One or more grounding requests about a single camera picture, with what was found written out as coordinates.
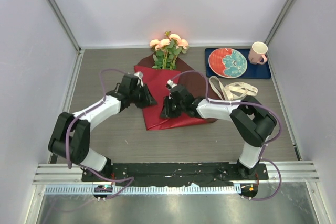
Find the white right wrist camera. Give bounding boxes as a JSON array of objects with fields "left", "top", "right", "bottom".
[{"left": 166, "top": 80, "right": 177, "bottom": 90}]

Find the aluminium front rail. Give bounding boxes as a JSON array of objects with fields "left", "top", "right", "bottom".
[{"left": 33, "top": 161, "right": 319, "bottom": 198}]

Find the blue tray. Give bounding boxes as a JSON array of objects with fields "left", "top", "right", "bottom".
[{"left": 205, "top": 48, "right": 271, "bottom": 79}]

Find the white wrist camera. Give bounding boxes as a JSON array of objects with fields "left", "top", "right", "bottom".
[
  {"left": 134, "top": 71, "right": 144, "bottom": 87},
  {"left": 166, "top": 80, "right": 177, "bottom": 90}
]

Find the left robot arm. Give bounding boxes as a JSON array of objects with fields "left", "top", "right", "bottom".
[{"left": 48, "top": 72, "right": 157, "bottom": 182}]

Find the cream ribbon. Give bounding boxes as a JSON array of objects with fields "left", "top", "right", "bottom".
[{"left": 208, "top": 76, "right": 259, "bottom": 101}]

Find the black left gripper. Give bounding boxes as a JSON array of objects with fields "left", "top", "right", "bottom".
[{"left": 129, "top": 83, "right": 157, "bottom": 109}]

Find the dark red wrapping paper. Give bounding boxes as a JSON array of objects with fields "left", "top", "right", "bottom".
[{"left": 133, "top": 54, "right": 218, "bottom": 132}]

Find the red and teal plate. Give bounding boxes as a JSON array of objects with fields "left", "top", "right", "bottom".
[{"left": 208, "top": 48, "right": 248, "bottom": 79}]

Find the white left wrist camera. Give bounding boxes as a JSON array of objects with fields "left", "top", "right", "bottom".
[{"left": 134, "top": 71, "right": 144, "bottom": 87}]

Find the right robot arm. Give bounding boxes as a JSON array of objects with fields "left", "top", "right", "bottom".
[{"left": 160, "top": 81, "right": 280, "bottom": 179}]

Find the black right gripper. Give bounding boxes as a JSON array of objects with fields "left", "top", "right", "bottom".
[{"left": 160, "top": 96, "right": 185, "bottom": 119}]

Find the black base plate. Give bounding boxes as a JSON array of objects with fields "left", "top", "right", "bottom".
[{"left": 81, "top": 162, "right": 269, "bottom": 187}]

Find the pink mug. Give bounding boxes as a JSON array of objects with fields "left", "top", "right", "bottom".
[{"left": 248, "top": 41, "right": 268, "bottom": 65}]

